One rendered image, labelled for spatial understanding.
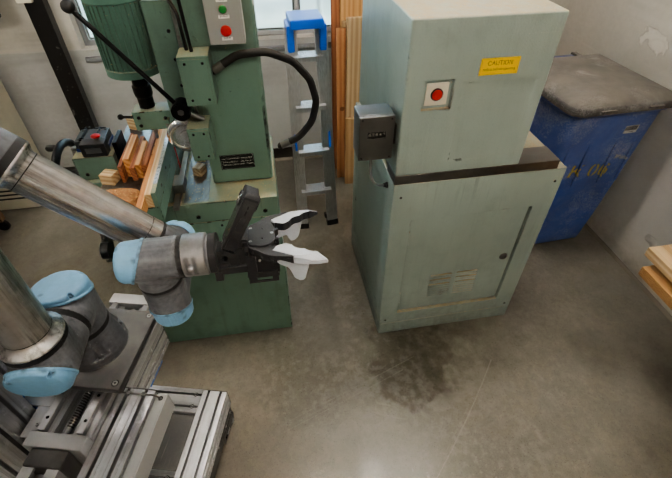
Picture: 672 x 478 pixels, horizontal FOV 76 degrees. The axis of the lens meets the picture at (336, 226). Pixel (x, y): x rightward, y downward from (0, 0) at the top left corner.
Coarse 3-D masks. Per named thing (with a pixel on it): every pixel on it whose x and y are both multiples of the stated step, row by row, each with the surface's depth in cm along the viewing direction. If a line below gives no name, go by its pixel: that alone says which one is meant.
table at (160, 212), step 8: (128, 128) 172; (128, 136) 167; (176, 160) 163; (120, 176) 147; (168, 176) 149; (96, 184) 150; (120, 184) 143; (128, 184) 143; (136, 184) 143; (168, 184) 148; (168, 192) 147; (168, 200) 146; (152, 208) 135; (160, 208) 135; (160, 216) 137
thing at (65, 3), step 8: (64, 0) 112; (64, 8) 112; (72, 8) 113; (80, 16) 115; (88, 24) 116; (96, 32) 118; (104, 40) 119; (112, 48) 121; (120, 56) 123; (152, 80) 129; (160, 88) 131; (168, 96) 133; (176, 104) 133; (184, 104) 134; (176, 112) 134; (184, 112) 135; (192, 112) 137; (184, 120) 137
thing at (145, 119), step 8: (136, 104) 150; (160, 104) 150; (136, 112) 146; (144, 112) 146; (152, 112) 146; (160, 112) 147; (168, 112) 147; (136, 120) 147; (144, 120) 148; (152, 120) 148; (160, 120) 149; (144, 128) 150; (152, 128) 150; (160, 128) 151
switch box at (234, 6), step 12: (204, 0) 115; (228, 0) 116; (240, 0) 117; (216, 12) 117; (228, 12) 117; (240, 12) 118; (216, 24) 119; (228, 24) 119; (240, 24) 120; (216, 36) 121; (228, 36) 122; (240, 36) 122
